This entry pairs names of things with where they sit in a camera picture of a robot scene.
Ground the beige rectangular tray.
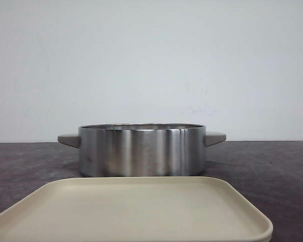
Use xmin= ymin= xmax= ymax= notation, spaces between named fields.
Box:
xmin=0 ymin=176 xmax=273 ymax=241

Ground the stainless steel steamer pot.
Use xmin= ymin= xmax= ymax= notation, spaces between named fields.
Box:
xmin=58 ymin=123 xmax=226 ymax=177

